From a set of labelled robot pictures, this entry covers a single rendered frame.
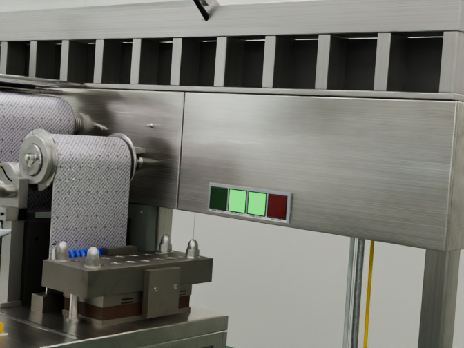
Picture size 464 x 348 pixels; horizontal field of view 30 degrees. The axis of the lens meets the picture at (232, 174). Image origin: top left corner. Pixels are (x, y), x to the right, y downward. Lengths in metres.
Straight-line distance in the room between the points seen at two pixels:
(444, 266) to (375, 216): 0.21
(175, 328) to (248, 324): 3.13
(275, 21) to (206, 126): 0.31
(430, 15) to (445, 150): 0.27
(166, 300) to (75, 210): 0.31
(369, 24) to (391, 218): 0.41
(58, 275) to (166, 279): 0.25
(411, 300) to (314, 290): 0.60
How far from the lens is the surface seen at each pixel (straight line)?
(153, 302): 2.02
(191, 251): 2.15
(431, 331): 1.98
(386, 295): 4.58
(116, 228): 2.19
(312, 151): 1.93
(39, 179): 2.07
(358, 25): 1.89
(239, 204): 2.05
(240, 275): 5.14
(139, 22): 2.34
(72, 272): 1.93
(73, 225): 2.10
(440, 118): 1.77
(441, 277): 1.96
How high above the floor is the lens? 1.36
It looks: 3 degrees down
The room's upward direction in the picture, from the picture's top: 4 degrees clockwise
